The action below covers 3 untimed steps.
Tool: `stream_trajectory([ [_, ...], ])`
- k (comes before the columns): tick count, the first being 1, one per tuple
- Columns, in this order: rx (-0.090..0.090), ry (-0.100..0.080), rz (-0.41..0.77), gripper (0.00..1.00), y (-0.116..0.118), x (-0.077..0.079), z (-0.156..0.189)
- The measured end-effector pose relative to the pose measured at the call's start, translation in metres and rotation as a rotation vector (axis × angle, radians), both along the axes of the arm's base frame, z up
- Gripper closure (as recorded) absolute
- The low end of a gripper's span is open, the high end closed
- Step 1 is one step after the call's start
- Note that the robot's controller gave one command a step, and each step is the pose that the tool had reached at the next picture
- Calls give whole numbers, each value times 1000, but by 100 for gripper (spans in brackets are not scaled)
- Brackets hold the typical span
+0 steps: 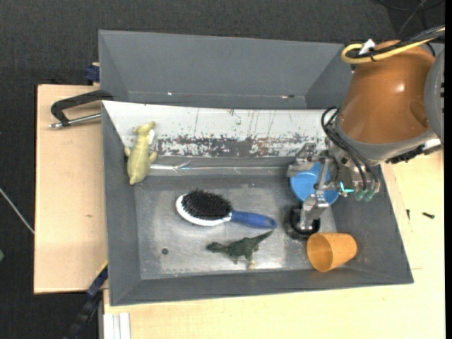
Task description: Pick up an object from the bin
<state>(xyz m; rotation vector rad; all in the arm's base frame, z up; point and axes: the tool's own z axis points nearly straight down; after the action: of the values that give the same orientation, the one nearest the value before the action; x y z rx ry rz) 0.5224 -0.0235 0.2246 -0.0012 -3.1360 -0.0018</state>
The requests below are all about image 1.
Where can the grey metal bin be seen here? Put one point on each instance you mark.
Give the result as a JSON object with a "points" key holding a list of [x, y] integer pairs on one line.
{"points": [[219, 69]]}

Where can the yellow-green toy animal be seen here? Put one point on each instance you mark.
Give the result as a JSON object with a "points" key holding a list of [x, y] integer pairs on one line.
{"points": [[139, 154]]}

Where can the orange cup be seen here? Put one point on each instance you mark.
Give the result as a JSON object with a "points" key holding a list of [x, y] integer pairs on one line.
{"points": [[333, 251]]}

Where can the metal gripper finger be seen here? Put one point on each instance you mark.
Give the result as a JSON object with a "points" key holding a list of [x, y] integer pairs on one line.
{"points": [[310, 210], [302, 161]]}

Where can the small black screw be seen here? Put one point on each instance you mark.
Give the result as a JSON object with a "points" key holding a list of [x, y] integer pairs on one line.
{"points": [[429, 215]]}

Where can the pale wood board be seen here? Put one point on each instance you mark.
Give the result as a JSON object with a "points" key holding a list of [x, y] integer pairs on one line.
{"points": [[67, 189]]}

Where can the blue and white hairbrush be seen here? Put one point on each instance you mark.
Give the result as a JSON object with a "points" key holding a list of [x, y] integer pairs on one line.
{"points": [[205, 208]]}

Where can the dark green toy dinosaur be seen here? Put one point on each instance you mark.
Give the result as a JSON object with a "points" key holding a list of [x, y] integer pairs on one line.
{"points": [[242, 247]]}

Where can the blue round cup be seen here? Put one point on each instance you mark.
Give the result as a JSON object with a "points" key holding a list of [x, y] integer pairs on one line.
{"points": [[303, 187]]}

